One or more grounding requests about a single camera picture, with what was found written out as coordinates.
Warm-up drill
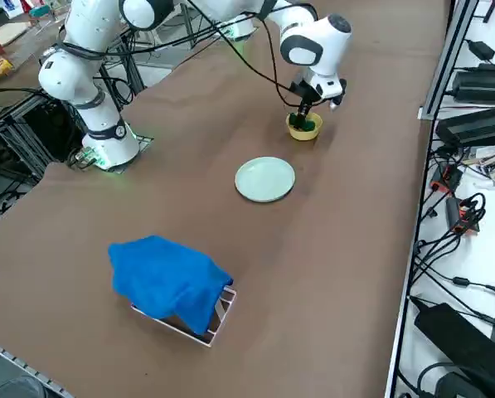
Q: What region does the orange and black device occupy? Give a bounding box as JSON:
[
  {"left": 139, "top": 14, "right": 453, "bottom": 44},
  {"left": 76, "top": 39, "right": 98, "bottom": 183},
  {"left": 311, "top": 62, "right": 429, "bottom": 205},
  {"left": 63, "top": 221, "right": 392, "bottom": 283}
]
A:
[
  {"left": 430, "top": 163, "right": 464, "bottom": 194},
  {"left": 444, "top": 197, "right": 480, "bottom": 236}
]

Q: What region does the white metal wire rack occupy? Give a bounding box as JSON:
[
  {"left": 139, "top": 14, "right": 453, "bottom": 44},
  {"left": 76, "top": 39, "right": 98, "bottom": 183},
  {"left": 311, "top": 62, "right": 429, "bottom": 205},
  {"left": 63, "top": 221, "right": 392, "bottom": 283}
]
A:
[{"left": 129, "top": 285, "right": 238, "bottom": 347}]

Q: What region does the aluminium profile post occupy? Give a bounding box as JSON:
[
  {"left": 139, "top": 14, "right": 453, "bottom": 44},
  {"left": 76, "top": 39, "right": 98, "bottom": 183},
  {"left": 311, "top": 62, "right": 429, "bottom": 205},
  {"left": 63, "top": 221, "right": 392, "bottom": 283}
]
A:
[{"left": 420, "top": 0, "right": 480, "bottom": 121}]

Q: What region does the small black adapter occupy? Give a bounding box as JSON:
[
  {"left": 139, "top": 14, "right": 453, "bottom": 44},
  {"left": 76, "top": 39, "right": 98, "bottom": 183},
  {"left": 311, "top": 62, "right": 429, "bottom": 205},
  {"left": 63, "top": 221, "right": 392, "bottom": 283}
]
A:
[{"left": 466, "top": 40, "right": 495, "bottom": 61}]

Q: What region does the black power brick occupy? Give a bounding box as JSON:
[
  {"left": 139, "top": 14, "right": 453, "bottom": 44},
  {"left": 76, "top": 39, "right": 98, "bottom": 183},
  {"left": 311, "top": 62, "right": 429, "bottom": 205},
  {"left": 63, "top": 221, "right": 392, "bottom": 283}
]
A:
[
  {"left": 452, "top": 70, "right": 495, "bottom": 104},
  {"left": 435, "top": 105, "right": 495, "bottom": 148}
]

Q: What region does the grey metal mount plate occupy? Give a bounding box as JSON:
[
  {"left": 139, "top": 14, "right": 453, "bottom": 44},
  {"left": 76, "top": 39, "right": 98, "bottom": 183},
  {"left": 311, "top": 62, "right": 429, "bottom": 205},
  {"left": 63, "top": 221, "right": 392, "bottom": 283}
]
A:
[{"left": 66, "top": 134, "right": 153, "bottom": 173}]

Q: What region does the grey aluminium rail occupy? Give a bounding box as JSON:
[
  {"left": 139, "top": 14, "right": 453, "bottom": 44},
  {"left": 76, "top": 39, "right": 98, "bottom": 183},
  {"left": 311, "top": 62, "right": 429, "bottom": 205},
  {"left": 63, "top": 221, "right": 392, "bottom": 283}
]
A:
[{"left": 0, "top": 335, "right": 74, "bottom": 398}]

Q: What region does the green and yellow sponge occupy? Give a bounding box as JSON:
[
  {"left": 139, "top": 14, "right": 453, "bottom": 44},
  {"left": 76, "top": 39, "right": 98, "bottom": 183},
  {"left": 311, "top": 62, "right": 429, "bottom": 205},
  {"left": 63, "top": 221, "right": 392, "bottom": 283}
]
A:
[{"left": 290, "top": 114, "right": 319, "bottom": 132}]

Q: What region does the pale green plate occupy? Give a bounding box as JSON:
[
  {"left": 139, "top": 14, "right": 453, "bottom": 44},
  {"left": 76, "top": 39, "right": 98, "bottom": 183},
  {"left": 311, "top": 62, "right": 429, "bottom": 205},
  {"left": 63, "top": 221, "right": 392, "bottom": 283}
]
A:
[{"left": 235, "top": 156, "right": 297, "bottom": 204}]

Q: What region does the blue cloth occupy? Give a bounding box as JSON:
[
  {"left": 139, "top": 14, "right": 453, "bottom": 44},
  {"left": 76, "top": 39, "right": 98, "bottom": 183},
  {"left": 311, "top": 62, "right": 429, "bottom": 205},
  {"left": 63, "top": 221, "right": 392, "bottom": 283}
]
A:
[{"left": 108, "top": 235, "right": 235, "bottom": 335}]

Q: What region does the small yellow dish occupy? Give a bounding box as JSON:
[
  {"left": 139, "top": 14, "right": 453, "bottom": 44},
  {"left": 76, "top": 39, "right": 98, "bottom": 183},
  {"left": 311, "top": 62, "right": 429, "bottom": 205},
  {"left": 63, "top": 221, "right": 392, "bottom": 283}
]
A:
[{"left": 285, "top": 112, "right": 323, "bottom": 141}]

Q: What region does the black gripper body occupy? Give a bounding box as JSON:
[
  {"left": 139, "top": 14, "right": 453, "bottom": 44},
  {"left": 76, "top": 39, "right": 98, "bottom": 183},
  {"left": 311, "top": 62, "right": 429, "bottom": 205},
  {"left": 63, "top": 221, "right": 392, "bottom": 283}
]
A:
[{"left": 289, "top": 80, "right": 322, "bottom": 108}]

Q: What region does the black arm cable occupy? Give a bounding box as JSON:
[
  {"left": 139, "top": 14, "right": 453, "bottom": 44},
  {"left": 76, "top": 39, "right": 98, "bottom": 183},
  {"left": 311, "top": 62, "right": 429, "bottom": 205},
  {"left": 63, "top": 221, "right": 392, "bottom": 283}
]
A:
[
  {"left": 255, "top": 16, "right": 293, "bottom": 108},
  {"left": 187, "top": 0, "right": 292, "bottom": 92}
]

